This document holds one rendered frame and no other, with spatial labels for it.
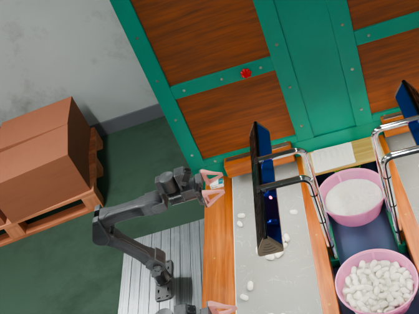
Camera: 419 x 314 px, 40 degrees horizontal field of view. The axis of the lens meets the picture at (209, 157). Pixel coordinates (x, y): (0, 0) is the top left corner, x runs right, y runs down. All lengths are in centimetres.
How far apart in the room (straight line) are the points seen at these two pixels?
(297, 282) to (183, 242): 63
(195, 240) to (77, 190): 170
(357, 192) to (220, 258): 60
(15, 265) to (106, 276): 78
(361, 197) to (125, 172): 237
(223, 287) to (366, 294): 51
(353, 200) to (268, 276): 46
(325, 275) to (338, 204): 37
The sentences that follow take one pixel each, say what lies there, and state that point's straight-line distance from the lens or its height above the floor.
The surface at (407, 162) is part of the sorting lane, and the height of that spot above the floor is 74.
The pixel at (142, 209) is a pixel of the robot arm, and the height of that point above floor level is 109.
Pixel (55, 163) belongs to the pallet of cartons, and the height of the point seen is 46.
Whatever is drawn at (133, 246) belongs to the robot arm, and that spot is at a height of 92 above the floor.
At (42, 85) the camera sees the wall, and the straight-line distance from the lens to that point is 471.
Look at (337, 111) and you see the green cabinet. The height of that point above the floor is 94.
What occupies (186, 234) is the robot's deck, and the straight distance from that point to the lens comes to 253.
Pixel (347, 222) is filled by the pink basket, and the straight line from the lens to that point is 226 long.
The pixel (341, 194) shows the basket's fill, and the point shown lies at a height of 73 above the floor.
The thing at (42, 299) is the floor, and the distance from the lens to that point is 376.
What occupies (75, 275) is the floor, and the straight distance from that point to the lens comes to 374.
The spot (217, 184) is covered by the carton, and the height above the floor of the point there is 78.
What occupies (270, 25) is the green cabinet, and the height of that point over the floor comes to 140.
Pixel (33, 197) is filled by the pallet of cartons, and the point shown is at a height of 28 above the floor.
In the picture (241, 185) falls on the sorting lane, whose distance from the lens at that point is 253.
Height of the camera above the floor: 234
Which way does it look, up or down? 35 degrees down
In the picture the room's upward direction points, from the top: 24 degrees counter-clockwise
